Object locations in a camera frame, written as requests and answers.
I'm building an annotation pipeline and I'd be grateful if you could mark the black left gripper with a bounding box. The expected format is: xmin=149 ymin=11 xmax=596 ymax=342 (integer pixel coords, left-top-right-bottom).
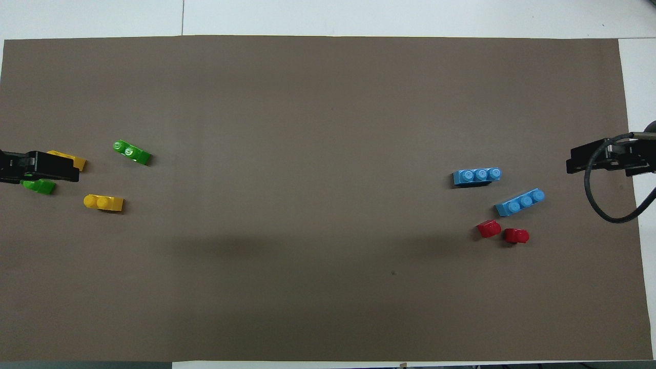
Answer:
xmin=0 ymin=150 xmax=80 ymax=185

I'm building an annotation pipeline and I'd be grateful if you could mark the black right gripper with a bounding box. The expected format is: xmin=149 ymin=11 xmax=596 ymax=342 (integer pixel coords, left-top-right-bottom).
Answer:
xmin=566 ymin=137 xmax=656 ymax=177

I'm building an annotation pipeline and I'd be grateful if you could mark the green two-stud block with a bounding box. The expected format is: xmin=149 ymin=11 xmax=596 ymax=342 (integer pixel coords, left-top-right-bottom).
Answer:
xmin=22 ymin=179 xmax=56 ymax=195
xmin=113 ymin=139 xmax=152 ymax=166

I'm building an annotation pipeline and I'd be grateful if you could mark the blue three-stud block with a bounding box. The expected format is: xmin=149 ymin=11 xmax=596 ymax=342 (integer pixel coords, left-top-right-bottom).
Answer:
xmin=495 ymin=189 xmax=546 ymax=217
xmin=453 ymin=168 xmax=502 ymax=188

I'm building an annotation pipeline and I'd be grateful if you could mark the yellow two-stud block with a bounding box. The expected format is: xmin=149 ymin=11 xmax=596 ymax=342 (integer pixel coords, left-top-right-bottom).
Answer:
xmin=46 ymin=150 xmax=87 ymax=172
xmin=84 ymin=194 xmax=125 ymax=212

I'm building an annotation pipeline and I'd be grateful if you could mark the brown table mat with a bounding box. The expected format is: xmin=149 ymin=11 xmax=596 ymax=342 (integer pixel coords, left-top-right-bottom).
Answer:
xmin=0 ymin=35 xmax=639 ymax=362

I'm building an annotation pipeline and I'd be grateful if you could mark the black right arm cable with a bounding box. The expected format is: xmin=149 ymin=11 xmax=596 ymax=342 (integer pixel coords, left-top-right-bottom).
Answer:
xmin=584 ymin=132 xmax=656 ymax=224

